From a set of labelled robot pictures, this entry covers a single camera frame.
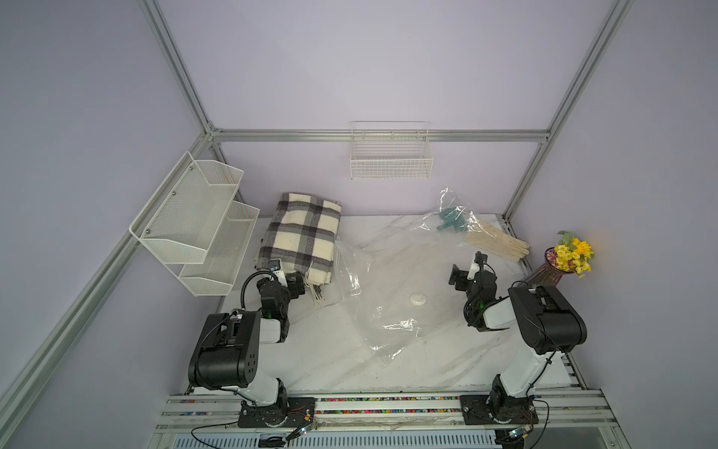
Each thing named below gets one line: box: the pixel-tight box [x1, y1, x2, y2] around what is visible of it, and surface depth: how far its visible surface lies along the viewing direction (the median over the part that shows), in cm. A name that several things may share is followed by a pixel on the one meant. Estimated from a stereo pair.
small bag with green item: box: [418, 187, 482, 233], surface depth 114 cm
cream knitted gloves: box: [463, 221, 532, 263], surface depth 113 cm
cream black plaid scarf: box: [255, 192, 343, 290], surface depth 97 cm
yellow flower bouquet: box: [545, 230, 594, 279], surface depth 80 cm
